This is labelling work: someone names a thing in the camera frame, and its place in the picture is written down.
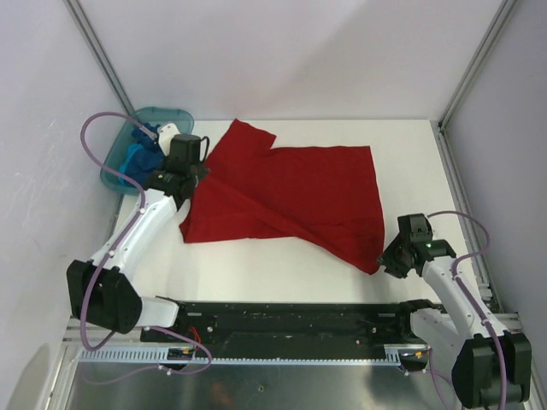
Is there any light blue t shirt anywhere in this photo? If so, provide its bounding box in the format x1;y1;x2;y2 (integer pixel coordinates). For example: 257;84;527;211
118;143;143;181

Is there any teal plastic bin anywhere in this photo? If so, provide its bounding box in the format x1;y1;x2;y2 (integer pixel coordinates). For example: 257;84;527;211
100;107;194;196

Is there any left aluminium frame post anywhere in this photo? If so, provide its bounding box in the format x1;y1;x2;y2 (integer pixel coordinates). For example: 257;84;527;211
62;0;135;114

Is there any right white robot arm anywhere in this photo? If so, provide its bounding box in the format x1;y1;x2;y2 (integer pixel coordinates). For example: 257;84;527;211
378;214;532;409

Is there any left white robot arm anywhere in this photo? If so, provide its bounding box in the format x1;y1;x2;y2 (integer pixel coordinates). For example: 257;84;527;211
67;134;210;342

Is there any dark blue t shirt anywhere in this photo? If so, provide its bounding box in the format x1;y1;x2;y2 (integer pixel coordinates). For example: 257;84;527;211
131;127;164;186

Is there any red t shirt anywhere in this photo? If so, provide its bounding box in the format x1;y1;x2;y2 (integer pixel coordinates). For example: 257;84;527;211
179;120;385;274

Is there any grey slotted cable duct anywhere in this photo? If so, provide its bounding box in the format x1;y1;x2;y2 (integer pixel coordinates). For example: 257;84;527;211
77;344;405;367

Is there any aluminium frame post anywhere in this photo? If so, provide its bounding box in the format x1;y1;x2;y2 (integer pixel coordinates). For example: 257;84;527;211
436;0;523;134
62;0;135;114

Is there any right aluminium frame post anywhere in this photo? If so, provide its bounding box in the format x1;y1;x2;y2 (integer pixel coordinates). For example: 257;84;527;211
436;0;523;134

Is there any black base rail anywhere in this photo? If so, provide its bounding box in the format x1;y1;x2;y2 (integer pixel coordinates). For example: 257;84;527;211
140;299;443;360

